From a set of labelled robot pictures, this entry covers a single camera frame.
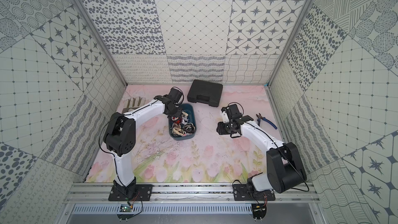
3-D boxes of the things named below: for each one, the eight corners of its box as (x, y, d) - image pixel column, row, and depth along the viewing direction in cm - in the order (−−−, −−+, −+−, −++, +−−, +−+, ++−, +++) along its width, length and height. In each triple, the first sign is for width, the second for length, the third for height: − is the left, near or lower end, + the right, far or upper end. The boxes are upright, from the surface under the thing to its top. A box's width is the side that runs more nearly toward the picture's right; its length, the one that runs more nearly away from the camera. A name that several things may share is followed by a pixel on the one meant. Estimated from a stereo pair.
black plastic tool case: (186, 101, 111) (185, 98, 109) (194, 81, 124) (194, 79, 121) (219, 107, 107) (219, 105, 105) (224, 87, 120) (224, 84, 118)
